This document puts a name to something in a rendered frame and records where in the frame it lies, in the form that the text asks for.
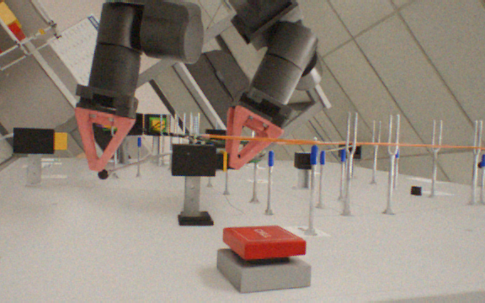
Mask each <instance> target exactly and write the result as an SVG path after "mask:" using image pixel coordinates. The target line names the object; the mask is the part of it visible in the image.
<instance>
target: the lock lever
mask: <svg viewBox="0 0 485 303"><path fill-rule="evenodd" d="M171 154H172V151H165V152H164V153H161V154H158V155H156V156H153V157H149V158H148V159H145V160H140V161H137V162H133V163H130V164H127V165H124V166H122V167H118V168H115V169H113V170H112V169H110V170H109V171H108V175H109V176H110V175H111V174H113V173H117V172H120V171H123V170H126V169H128V168H131V167H134V166H137V165H140V164H142V163H145V162H149V161H151V160H157V159H158V158H161V157H165V156H167V155H171Z"/></svg>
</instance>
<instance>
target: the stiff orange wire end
mask: <svg viewBox="0 0 485 303"><path fill-rule="evenodd" d="M197 136H202V137H203V138H221V139H233V140H246V141H272V142H285V143H299V144H319V143H320V142H319V141H304V140H289V139H275V138H260V137H246V136H219V135H210V134H202V135H197Z"/></svg>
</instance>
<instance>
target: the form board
mask: <svg viewBox="0 0 485 303"><path fill-rule="evenodd" d="M41 159H60V161H59V162H62V164H52V165H51V167H42V168H41V176H53V175H66V176H67V177H66V178H42V179H41V181H43V183H42V184H41V186H25V184H26V183H27V168H26V167H22V166H23V165H24V164H27V163H28V158H27V157H21V158H20V159H19V160H18V161H17V162H15V163H13V164H10V165H9V166H8V167H6V168H4V169H3V170H2V171H0V303H485V205H479V206H470V205H466V204H468V202H469V201H471V189H472V186H471V185H467V184H461V183H449V182H448V183H435V184H434V191H438V192H442V193H447V194H454V195H436V196H435V197H436V198H438V199H431V198H428V197H429V194H426V193H422V196H414V195H411V186H418V187H422V191H430V190H431V182H426V181H422V180H417V179H412V178H418V177H413V176H408V175H402V174H397V188H398V190H394V189H393V190H392V210H393V212H395V213H396V214H395V215H388V214H383V213H381V212H382V211H385V209H386V205H387V191H388V178H389V172H383V171H378V170H376V174H375V181H376V183H377V184H369V183H370V181H371V180H372V169H368V168H363V167H354V175H353V176H357V178H351V179H350V191H349V194H350V205H349V210H350V211H351V214H352V215H353V216H352V217H347V216H341V215H340V214H341V213H343V210H345V201H338V200H336V199H338V197H339V194H340V179H341V178H339V177H338V176H339V175H341V164H339V163H334V162H325V164H324V171H323V186H322V203H323V206H325V208H324V209H318V208H316V206H317V203H318V197H319V182H320V174H316V173H315V181H316V190H315V205H314V222H313V226H314V227H316V228H317V229H319V230H320V231H323V232H325V233H328V234H330V235H332V236H333V237H302V238H303V239H304V240H306V255H304V256H297V257H298V258H300V259H301V260H303V261H305V262H306V263H307V264H309V265H311V266H312V269H311V285H310V286H302V287H294V288H287V289H278V290H264V291H256V292H248V293H240V292H239V291H238V290H237V289H236V288H235V287H234V286H233V285H232V282H231V281H230V280H229V279H228V278H227V277H225V276H224V275H223V274H222V273H221V272H220V271H219V270H218V269H217V249H220V248H230V247H229V246H228V245H227V244H226V243H224V242H223V241H222V235H223V228H225V227H246V226H279V227H286V226H309V210H310V193H311V190H310V189H292V188H291V187H292V186H296V187H297V184H298V169H297V168H295V167H294V161H284V160H274V165H273V167H272V182H273V183H272V197H271V210H272V211H273V213H274V214H273V215H265V214H263V213H264V212H265V210H267V203H268V186H269V183H258V192H257V199H258V201H260V203H258V204H252V203H249V202H248V201H249V200H251V199H252V198H253V183H252V182H249V181H247V180H253V176H254V169H251V168H247V167H254V166H246V165H244V166H243V167H242V168H240V170H229V185H228V191H230V194H232V195H222V194H223V193H224V191H225V190H226V173H225V172H216V176H215V177H211V184H212V186H214V187H206V186H207V184H208V178H209V177H201V182H200V211H207V212H208V213H209V214H210V215H211V218H212V219H213V221H214V226H179V223H178V218H177V215H180V212H181V211H182V210H181V207H184V176H172V174H171V171H167V170H168V168H169V163H164V166H166V167H159V166H161V164H162V163H161V162H145V163H142V164H140V175H141V176H142V177H135V175H137V166H134V167H131V168H128V169H126V170H123V171H120V172H117V173H116V175H118V176H117V177H119V178H111V177H112V175H113V174H111V175H110V176H109V177H108V178H107V179H105V180H102V179H100V178H99V177H98V172H95V171H92V170H90V169H89V166H88V160H87V158H41ZM41 162H42V161H41ZM482 201H484V202H485V188H483V200H482Z"/></svg>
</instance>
